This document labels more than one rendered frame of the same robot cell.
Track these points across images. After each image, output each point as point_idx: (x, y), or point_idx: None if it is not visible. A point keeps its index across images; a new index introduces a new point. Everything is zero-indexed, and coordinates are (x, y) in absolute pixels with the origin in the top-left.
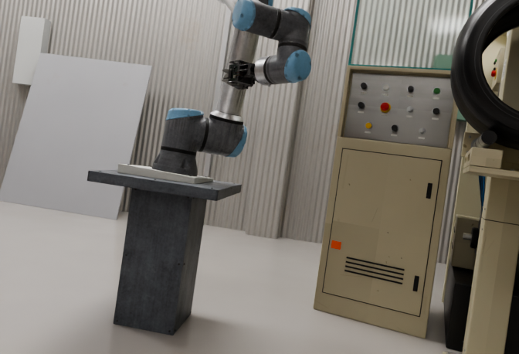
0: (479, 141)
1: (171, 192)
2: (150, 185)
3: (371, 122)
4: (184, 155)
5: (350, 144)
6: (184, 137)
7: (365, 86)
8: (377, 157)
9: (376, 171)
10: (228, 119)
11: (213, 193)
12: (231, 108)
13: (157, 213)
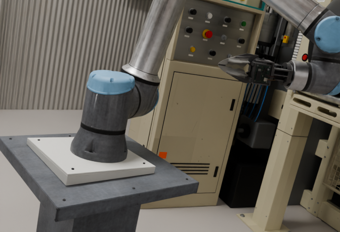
0: (337, 102)
1: (158, 199)
2: (138, 199)
3: (194, 46)
4: (123, 136)
5: (180, 67)
6: (126, 115)
7: (196, 13)
8: (201, 79)
9: (199, 91)
10: (157, 82)
11: (195, 186)
12: (157, 69)
13: (108, 214)
